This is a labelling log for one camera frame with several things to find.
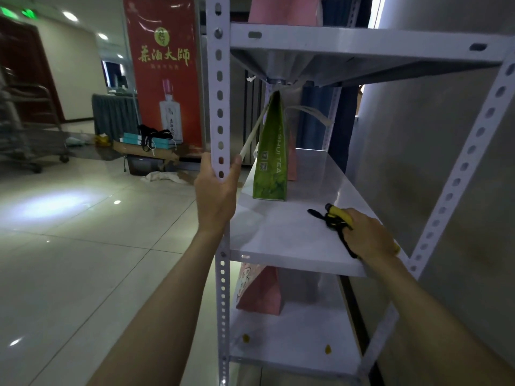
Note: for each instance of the person's left thumb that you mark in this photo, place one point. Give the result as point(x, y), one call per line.
point(235, 170)

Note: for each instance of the person's right hand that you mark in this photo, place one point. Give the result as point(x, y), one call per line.
point(372, 239)

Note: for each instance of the white metal shelving rack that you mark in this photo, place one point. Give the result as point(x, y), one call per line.
point(297, 233)

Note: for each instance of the dark red door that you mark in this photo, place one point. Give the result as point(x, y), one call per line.
point(28, 68)

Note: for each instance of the yellow crumpled bag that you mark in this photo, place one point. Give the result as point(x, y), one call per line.
point(103, 140)

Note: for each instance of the red bottle banner stand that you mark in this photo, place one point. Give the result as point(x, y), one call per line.
point(165, 68)

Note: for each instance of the pink printed paper bag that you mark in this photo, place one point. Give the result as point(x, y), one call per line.
point(261, 291)

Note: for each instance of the slim pink paper bag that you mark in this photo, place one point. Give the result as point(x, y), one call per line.
point(292, 160)

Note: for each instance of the large pink paper bag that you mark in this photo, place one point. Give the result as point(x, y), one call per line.
point(285, 9)

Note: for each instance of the metal trolley cart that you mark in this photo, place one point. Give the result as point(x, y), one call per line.
point(24, 136)

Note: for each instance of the person's right forearm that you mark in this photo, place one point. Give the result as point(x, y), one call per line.
point(434, 329)

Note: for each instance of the person's left hand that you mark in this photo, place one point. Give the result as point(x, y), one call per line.
point(213, 200)

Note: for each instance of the yellow black hand tool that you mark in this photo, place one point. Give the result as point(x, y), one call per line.
point(339, 215)

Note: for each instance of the round ceiling light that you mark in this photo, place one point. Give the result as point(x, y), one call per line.
point(70, 16)
point(103, 36)

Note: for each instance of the teal flat boxes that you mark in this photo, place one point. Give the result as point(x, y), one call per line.
point(130, 138)

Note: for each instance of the black box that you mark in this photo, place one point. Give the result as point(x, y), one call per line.
point(143, 165)

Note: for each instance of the green paper gift bag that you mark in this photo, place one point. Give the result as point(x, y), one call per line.
point(271, 156)

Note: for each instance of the grey skirted table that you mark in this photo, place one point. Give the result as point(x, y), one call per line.
point(114, 114)

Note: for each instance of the person's left forearm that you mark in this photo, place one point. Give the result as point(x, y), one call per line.
point(169, 313)

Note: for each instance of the flat cardboard box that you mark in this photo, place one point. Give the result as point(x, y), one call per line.
point(132, 150)

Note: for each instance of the green exit sign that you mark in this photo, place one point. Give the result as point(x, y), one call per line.
point(29, 13)

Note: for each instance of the white cloth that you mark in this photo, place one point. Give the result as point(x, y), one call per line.
point(163, 177)

